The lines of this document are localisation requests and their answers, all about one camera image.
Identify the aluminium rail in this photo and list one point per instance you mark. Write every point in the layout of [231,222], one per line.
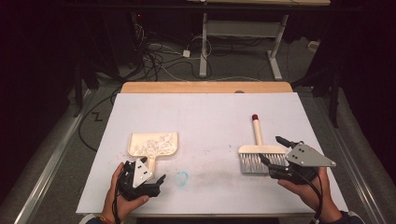
[364,189]
[46,174]

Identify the white table cover sheet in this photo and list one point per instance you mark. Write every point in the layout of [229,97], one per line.
[211,115]

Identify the small white box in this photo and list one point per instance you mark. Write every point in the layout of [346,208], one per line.
[313,45]

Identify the grey table grommet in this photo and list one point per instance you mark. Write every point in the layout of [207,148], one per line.
[239,91]

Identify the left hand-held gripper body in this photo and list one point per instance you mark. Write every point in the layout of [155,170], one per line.
[141,174]

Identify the white power adapter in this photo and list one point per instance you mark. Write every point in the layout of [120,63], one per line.
[186,53]

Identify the person's right hand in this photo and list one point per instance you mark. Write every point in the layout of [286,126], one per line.
[320,199]

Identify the cream brush with red cap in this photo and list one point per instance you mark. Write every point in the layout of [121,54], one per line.
[257,133]

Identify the person's left hand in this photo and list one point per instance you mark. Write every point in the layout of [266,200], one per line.
[120,208]

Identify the white desk frame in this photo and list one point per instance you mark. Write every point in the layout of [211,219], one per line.
[241,28]

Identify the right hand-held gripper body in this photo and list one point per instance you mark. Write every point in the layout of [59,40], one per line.
[306,157]

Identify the cream plastic dustpan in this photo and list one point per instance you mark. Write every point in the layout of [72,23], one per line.
[135,149]

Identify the black metal stand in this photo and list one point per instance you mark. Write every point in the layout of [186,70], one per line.
[78,93]
[333,96]

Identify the pile of white paper scraps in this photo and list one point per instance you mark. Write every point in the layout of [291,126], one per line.
[155,144]

